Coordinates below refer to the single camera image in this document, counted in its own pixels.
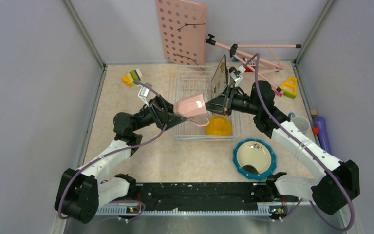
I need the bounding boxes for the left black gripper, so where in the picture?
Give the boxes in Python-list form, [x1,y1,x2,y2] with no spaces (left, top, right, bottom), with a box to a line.
[131,94,187,132]

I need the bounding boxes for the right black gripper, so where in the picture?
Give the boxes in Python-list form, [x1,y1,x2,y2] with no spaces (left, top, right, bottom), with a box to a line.
[202,84,261,116]

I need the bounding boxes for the orange yellow bowl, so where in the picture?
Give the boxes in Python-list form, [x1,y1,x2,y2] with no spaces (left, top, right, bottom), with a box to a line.
[205,116,232,136]

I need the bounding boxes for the white pink handled cup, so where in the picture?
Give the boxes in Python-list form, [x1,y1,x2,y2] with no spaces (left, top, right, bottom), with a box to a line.
[173,93,210,127]

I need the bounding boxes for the square floral plate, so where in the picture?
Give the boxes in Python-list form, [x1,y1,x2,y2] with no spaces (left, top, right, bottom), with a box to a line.
[210,55,229,99]

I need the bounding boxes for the white wire dish rack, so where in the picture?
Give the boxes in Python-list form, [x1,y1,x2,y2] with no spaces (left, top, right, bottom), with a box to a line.
[169,65,242,141]

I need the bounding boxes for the blue rimmed bowl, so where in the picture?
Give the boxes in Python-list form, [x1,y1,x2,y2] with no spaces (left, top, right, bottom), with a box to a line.
[232,138,277,181]

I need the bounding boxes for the dark red rimmed plate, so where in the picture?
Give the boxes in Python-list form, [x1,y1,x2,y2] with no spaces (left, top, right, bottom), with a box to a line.
[228,66,237,74]

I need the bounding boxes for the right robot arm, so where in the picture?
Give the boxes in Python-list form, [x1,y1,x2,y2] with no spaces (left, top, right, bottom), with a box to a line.
[206,81,360,215]

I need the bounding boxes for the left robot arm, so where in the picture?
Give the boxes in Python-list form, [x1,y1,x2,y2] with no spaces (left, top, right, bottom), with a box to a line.
[54,95,186,224]

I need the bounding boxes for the red white toy block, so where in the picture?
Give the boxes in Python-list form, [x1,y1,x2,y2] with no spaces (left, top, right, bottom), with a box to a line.
[243,57,257,72]

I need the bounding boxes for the stacked colourful toy blocks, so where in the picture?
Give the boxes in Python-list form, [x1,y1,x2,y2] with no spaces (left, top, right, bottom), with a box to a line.
[121,68,143,87]

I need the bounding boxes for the pink toy block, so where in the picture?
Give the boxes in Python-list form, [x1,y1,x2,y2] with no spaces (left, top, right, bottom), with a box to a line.
[272,87,284,97]

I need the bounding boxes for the yellow green toy block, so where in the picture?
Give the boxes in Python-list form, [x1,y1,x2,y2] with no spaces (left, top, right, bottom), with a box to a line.
[280,77,298,99]

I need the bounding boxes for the blue white mug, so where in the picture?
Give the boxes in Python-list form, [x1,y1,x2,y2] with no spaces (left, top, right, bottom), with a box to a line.
[288,112,311,134]

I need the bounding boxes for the pink pegboard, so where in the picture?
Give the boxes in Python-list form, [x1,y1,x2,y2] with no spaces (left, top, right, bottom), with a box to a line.
[155,0,208,70]

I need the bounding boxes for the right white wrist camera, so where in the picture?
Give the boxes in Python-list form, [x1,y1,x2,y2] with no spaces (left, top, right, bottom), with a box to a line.
[229,65,245,87]

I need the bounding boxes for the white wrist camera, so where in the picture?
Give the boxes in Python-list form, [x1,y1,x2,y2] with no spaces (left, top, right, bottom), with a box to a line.
[137,83,152,106]
[229,65,245,87]

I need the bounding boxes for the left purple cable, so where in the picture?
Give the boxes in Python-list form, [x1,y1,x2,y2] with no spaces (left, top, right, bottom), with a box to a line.
[57,80,168,223]

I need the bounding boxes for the purple cable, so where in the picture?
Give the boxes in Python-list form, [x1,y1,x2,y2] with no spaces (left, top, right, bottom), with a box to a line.
[243,52,356,232]
[57,80,168,223]

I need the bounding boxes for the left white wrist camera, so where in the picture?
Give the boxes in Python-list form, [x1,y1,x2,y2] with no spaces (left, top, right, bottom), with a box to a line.
[137,83,152,106]

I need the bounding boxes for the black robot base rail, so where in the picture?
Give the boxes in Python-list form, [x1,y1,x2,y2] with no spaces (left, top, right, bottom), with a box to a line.
[112,182,299,216]

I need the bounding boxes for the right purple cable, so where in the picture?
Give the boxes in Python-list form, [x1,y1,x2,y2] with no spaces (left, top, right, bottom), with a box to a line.
[243,52,356,232]

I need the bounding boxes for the purple handled tool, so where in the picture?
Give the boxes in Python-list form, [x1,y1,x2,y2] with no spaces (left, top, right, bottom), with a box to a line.
[312,116,332,154]

